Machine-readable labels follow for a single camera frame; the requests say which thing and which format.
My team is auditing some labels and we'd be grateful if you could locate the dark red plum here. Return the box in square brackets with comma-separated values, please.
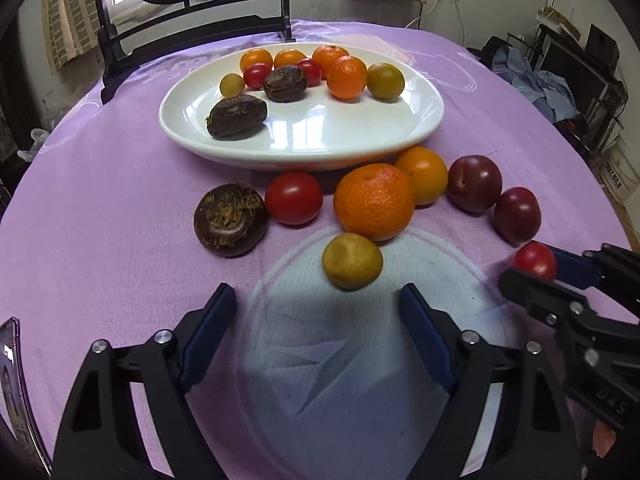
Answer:
[493, 186, 542, 243]
[446, 154, 503, 212]

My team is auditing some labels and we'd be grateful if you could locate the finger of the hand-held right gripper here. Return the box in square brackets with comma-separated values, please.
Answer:
[497, 267, 603, 331]
[547, 242, 640, 306]

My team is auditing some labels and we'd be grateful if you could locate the dark brown water chestnut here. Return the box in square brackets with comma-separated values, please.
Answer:
[193, 182, 270, 259]
[263, 65, 308, 103]
[206, 97, 269, 139]

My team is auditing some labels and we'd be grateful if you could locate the blue cloth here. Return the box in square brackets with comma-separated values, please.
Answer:
[491, 46, 581, 122]

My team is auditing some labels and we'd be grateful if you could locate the black speaker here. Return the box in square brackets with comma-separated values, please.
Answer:
[585, 24, 621, 73]

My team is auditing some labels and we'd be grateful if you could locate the black monitor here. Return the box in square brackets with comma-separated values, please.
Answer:
[537, 37, 613, 111]

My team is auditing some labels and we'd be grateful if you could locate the white cable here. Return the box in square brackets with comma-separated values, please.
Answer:
[404, 0, 442, 30]

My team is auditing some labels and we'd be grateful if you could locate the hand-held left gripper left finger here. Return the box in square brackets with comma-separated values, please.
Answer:
[52, 282, 237, 480]

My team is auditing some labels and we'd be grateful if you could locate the purple printed tablecloth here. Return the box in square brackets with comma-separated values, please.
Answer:
[0, 19, 633, 480]

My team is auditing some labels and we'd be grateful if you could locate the white oval plate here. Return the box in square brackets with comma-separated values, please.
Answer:
[158, 41, 446, 172]

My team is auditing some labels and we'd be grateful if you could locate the glossy dark flat object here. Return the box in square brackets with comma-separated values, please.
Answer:
[0, 316, 25, 461]

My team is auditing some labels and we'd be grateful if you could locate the person's right hand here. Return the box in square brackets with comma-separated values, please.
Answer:
[591, 421, 619, 460]

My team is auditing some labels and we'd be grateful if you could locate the smooth orange kumquat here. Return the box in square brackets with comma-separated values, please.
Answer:
[239, 47, 274, 75]
[273, 48, 308, 72]
[394, 146, 449, 207]

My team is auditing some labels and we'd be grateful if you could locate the small yellow citrus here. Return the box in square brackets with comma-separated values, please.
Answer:
[321, 232, 384, 291]
[220, 73, 246, 98]

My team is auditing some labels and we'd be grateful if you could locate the white printed carton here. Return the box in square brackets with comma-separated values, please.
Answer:
[597, 137, 635, 206]

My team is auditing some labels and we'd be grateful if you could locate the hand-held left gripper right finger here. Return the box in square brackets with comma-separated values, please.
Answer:
[398, 282, 583, 480]

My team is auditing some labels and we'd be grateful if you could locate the red cherry tomato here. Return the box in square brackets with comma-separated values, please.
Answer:
[512, 241, 559, 282]
[243, 63, 273, 91]
[264, 171, 324, 226]
[296, 58, 324, 87]

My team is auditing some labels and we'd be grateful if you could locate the white plastic bag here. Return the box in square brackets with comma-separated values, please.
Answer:
[17, 128, 51, 162]

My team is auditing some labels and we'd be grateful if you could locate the dark wooden cabinet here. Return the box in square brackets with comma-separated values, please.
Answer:
[0, 15, 43, 196]

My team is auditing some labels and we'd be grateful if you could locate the orange mandarin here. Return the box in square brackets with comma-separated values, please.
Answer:
[333, 162, 417, 242]
[327, 55, 368, 100]
[311, 45, 351, 80]

